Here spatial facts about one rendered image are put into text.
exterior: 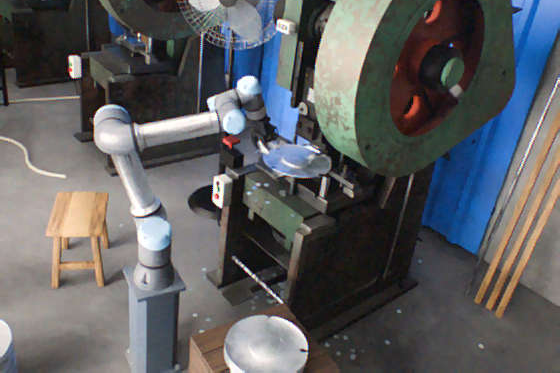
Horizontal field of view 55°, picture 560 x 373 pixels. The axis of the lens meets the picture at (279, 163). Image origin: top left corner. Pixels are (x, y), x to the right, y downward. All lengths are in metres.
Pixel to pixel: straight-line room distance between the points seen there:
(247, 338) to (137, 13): 1.90
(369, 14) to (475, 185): 1.84
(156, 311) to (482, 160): 1.95
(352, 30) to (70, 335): 1.74
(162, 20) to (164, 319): 1.75
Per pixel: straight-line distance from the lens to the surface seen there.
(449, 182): 3.35
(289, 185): 2.26
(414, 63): 1.86
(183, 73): 3.64
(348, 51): 1.60
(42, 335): 2.59
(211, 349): 1.99
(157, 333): 2.19
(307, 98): 2.22
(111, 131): 1.77
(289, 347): 1.98
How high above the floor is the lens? 1.81
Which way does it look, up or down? 27 degrees down
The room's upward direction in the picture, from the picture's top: 8 degrees clockwise
